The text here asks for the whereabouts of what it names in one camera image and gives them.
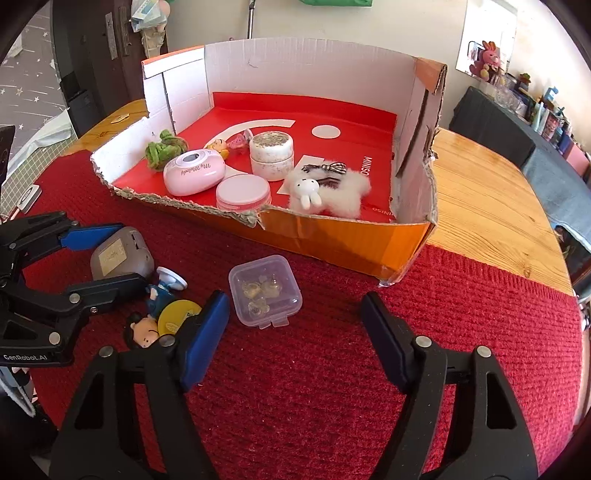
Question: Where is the grey square earbuds case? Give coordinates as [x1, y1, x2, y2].
[90, 226, 155, 280]

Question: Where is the pink hat small figurine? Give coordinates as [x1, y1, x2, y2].
[205, 129, 252, 160]

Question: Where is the white glitter cream jar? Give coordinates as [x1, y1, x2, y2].
[249, 131, 294, 182]

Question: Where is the white square device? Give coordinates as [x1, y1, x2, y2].
[16, 184, 42, 214]

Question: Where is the blue sailor figurine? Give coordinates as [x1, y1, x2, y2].
[123, 266, 187, 349]

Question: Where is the yellow round tin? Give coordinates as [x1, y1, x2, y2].
[157, 299, 201, 336]

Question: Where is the small wooden tag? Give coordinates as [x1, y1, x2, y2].
[110, 113, 130, 124]

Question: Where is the pink oval case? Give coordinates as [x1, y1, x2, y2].
[163, 149, 226, 196]

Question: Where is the pink round compact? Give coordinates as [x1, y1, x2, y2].
[215, 174, 270, 212]

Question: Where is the clear small plastic box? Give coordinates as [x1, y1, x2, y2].
[228, 255, 303, 329]

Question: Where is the red knitted table mat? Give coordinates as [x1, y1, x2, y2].
[33, 153, 582, 479]

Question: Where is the dark wooden door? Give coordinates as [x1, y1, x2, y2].
[50, 0, 145, 137]

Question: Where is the plastic bag on door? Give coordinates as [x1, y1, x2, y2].
[130, 0, 170, 33]

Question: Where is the white fluffy bunny clip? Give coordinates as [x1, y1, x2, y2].
[284, 161, 370, 219]

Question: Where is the grey cloth covered table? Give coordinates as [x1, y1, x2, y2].
[450, 87, 591, 248]

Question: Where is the orange white cardboard box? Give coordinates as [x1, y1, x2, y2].
[91, 37, 447, 286]

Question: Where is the green tote bag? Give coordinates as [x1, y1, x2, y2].
[301, 0, 373, 8]

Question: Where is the pink rabbit plush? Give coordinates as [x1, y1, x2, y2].
[469, 41, 501, 83]

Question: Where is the green fuzzy hair tie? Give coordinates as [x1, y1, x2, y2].
[144, 129, 189, 172]

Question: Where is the orange grey mop handle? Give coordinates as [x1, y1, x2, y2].
[246, 0, 256, 39]

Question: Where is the wall mirror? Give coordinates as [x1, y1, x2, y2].
[456, 0, 518, 84]

